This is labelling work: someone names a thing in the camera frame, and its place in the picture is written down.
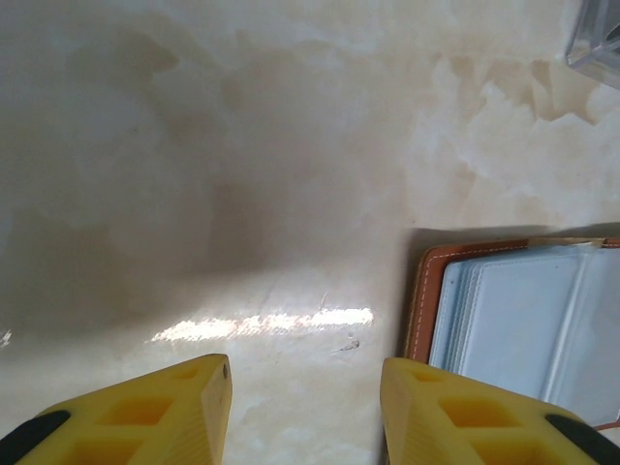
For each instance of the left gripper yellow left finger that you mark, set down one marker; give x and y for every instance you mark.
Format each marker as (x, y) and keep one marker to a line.
(145, 421)

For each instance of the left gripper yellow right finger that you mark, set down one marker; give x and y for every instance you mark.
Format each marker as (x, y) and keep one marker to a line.
(460, 426)

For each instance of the brown leather card holder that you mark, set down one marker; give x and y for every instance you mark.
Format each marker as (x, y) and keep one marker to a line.
(533, 315)

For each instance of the clear acrylic card stand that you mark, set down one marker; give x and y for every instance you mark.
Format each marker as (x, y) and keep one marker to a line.
(598, 48)

